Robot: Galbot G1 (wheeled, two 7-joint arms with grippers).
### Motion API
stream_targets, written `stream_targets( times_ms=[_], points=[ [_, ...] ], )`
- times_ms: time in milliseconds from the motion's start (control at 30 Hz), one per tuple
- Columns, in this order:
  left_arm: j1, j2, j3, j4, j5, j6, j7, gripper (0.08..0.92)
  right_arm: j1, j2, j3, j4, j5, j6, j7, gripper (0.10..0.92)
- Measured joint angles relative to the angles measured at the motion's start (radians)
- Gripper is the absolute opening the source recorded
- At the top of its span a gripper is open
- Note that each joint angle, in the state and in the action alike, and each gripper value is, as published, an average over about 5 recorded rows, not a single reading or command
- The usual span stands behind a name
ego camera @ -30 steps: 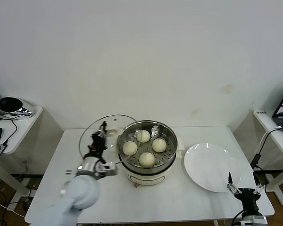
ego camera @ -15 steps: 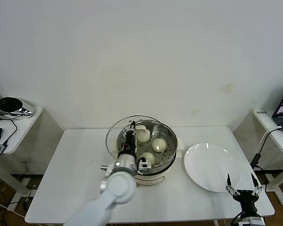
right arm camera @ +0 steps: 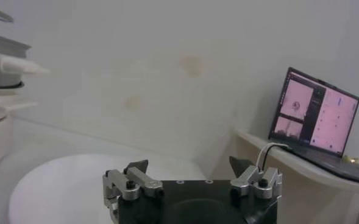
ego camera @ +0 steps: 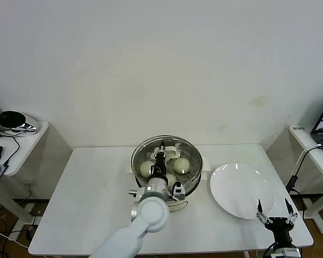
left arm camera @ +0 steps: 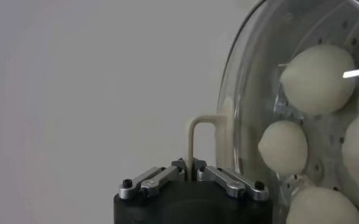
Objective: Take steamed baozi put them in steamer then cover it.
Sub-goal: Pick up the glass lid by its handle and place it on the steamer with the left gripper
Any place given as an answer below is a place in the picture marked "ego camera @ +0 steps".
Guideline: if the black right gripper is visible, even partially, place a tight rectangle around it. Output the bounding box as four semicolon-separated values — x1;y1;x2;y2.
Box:
255;198;299;247

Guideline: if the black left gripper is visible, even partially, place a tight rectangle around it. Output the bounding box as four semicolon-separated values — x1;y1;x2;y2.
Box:
150;141;168;178

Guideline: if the white steamed baozi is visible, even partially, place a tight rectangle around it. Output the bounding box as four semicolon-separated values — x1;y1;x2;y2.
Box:
139;161;153;178
166;174;178;189
173;157;191;174

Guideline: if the glass lid with cream handle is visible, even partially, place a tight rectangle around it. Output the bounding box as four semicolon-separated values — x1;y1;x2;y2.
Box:
131;135;202;189

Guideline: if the perforated steel steamer basket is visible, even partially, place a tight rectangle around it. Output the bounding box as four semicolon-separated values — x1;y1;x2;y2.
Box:
131;137;203;195

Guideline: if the white round plate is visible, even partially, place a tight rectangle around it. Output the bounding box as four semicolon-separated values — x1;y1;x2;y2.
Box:
209;163;276;220

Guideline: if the cream electric cooker base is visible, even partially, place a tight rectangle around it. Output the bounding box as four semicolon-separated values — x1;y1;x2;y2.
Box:
125;157;211;213

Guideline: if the white side table with sticker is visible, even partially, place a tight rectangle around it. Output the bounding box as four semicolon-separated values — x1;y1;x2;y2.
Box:
288;124;323;234

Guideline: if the white side table with mouse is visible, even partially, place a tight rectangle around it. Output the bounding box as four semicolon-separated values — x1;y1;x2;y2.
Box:
0;120;50;241

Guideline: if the shiny silver headset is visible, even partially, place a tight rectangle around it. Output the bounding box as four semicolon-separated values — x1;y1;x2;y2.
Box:
0;110;40;134

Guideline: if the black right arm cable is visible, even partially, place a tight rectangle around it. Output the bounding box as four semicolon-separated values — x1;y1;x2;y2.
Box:
262;241;278;258

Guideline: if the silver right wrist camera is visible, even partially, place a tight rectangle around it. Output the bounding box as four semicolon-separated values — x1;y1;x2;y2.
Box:
281;247;301;258

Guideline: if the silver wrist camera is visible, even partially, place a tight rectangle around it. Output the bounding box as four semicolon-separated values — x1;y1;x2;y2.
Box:
281;247;301;258
171;182;186;202

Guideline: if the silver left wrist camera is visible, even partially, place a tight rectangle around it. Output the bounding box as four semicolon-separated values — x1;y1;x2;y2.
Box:
171;182;186;202

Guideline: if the white and black charging cable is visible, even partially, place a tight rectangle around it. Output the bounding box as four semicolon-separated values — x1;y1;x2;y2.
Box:
285;144;323;194

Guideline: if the thin black desk cable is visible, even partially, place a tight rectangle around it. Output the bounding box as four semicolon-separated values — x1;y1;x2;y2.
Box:
0;133;20;166

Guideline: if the white floor cable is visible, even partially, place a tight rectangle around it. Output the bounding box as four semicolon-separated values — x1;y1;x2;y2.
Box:
0;227;30;249

